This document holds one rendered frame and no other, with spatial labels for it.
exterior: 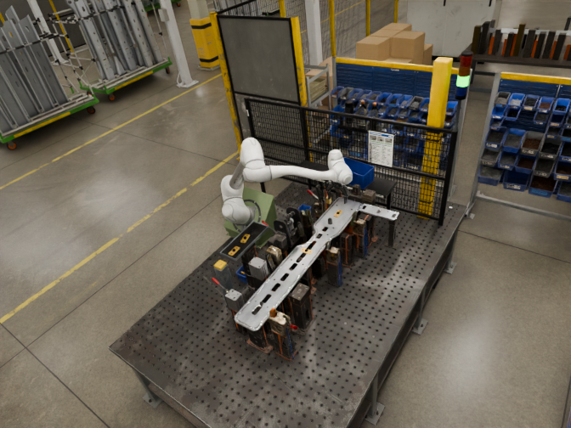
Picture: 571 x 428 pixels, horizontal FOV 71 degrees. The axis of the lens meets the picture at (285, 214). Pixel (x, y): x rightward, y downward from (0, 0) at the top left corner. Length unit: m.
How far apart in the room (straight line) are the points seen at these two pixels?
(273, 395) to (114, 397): 1.61
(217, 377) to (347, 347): 0.82
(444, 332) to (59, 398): 3.18
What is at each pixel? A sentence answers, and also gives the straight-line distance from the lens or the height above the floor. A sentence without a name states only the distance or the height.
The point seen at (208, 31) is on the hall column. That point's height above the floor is 0.82.
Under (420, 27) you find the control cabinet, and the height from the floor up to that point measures 0.63.
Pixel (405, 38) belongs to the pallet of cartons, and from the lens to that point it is 7.01.
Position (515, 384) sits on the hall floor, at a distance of 3.55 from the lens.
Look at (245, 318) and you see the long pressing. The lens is 2.49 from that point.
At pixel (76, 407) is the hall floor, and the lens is 3.88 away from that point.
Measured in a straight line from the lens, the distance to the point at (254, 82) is 5.22.
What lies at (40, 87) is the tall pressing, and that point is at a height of 0.71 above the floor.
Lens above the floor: 2.93
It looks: 38 degrees down
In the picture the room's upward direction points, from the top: 9 degrees counter-clockwise
